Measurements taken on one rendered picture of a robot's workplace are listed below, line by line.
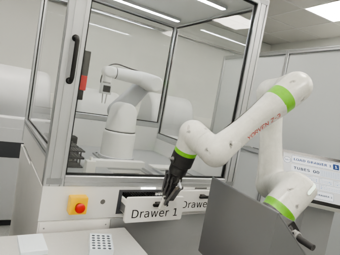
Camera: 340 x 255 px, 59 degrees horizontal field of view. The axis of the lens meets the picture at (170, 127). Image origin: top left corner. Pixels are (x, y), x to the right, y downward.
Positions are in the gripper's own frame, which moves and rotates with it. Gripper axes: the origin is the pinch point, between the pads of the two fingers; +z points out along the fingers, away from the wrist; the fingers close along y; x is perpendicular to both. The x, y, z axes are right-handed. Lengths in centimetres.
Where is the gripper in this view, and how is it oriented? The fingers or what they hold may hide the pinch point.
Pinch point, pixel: (164, 203)
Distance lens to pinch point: 133.2
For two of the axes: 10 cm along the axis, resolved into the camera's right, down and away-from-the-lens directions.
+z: -3.3, 8.7, 3.6
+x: 8.5, 1.1, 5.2
